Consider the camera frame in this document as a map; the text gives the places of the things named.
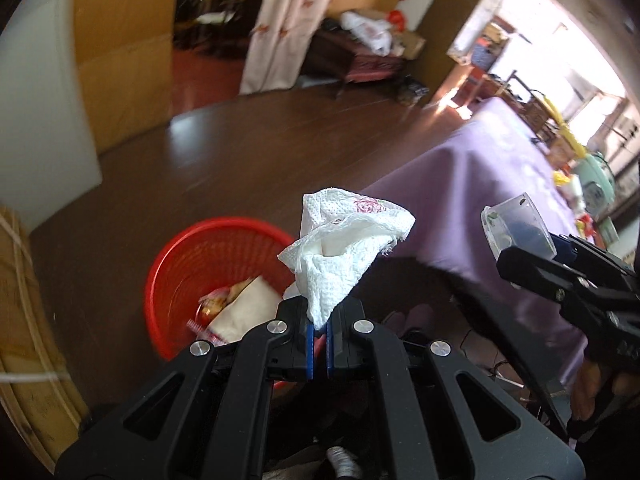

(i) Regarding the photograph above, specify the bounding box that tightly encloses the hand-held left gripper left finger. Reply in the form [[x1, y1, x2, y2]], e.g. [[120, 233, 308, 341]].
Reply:
[[55, 296, 317, 480]]

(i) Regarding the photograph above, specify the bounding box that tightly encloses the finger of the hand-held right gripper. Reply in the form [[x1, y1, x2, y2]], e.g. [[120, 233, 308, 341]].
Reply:
[[496, 246, 601, 307], [550, 232, 640, 291]]

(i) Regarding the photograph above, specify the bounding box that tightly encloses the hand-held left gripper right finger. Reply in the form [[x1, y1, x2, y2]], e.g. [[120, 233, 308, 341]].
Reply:
[[325, 297, 586, 480]]

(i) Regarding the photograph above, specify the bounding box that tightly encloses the clear plastic cup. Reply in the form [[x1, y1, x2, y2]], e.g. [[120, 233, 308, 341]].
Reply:
[[480, 192, 557, 261]]

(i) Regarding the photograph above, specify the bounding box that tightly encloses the brown paper napkin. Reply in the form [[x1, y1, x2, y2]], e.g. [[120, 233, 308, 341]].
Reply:
[[207, 275, 283, 343]]

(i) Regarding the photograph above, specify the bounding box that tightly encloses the white floral tissue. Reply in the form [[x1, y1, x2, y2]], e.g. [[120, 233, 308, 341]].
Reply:
[[277, 187, 417, 326]]

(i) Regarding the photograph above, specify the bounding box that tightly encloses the red snack packet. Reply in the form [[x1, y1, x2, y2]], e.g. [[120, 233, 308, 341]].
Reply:
[[187, 285, 246, 343]]

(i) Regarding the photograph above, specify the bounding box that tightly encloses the red plastic basket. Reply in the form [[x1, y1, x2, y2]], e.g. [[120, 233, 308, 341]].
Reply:
[[145, 217, 301, 391]]

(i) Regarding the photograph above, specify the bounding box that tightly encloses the person's right hand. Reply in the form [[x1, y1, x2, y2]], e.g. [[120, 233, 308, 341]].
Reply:
[[567, 357, 640, 436]]

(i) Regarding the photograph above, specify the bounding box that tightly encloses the pale green rice cooker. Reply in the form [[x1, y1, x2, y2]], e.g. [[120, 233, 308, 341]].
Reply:
[[572, 152, 617, 221]]

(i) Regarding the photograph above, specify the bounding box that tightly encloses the orange instant noodle cup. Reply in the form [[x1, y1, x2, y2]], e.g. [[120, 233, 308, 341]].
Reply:
[[549, 137, 573, 168]]

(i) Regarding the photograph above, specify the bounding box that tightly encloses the purple printed tablecloth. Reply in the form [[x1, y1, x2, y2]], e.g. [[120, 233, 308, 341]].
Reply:
[[360, 96, 591, 396]]

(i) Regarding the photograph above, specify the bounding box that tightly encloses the yellow handheld appliance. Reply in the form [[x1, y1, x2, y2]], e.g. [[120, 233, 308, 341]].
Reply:
[[542, 97, 586, 158]]

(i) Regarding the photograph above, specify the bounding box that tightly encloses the cluttered storage shelf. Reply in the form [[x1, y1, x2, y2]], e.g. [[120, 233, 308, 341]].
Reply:
[[450, 15, 506, 67]]

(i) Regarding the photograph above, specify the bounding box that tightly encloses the cardboard box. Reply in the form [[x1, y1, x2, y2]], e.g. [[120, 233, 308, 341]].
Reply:
[[392, 30, 427, 59]]

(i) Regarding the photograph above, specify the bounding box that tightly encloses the dark wooden sideboard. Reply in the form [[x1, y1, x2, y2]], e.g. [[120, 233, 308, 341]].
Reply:
[[305, 27, 411, 96]]

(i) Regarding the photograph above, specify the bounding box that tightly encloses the round plywood board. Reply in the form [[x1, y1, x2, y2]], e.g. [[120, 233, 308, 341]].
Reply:
[[0, 205, 91, 472]]

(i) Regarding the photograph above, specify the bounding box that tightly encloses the white plastic bag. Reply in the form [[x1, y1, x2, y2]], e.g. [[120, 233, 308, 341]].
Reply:
[[340, 10, 396, 57]]

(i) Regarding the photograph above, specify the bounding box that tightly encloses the floral pink curtain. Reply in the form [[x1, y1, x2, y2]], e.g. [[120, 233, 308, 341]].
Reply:
[[240, 0, 346, 96]]

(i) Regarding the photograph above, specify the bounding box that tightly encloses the light wooden wardrobe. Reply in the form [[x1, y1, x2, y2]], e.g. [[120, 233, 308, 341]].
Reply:
[[72, 0, 176, 156]]

